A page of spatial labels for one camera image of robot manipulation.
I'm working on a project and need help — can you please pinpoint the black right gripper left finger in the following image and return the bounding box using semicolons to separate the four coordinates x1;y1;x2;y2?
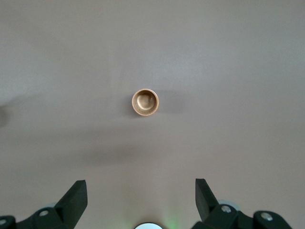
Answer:
15;179;88;229

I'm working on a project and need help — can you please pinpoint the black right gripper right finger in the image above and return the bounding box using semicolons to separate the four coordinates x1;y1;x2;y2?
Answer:
192;178;257;229

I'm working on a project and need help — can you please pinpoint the brown wooden cup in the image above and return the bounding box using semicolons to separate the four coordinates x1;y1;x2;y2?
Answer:
131;88;160;117

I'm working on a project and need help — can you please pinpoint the white round disc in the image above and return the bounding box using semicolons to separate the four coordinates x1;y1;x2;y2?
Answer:
133;222;164;229

